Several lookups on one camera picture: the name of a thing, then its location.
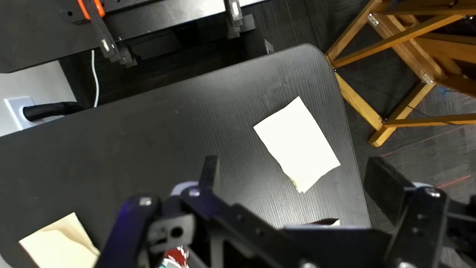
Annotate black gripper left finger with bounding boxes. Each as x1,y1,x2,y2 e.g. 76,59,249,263
94,154,280,268

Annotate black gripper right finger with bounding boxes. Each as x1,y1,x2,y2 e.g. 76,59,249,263
363,156,476,268

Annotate brown paper napkin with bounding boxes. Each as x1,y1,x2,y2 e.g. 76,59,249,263
18,211,102,268

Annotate white folded napkin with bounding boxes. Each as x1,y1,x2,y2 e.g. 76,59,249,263
252,95,343,195

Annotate black power plug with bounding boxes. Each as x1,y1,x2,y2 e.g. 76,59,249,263
23,99,84,123

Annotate black perforated board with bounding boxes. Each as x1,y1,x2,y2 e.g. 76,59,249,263
0,0,265,74

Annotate thin white cable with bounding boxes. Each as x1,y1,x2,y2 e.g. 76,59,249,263
90,49,102,108

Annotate white wall outlet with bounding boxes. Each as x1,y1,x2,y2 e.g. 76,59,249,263
3,95,38,132

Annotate wooden easel frame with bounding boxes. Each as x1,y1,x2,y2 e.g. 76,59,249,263
325,0,476,149

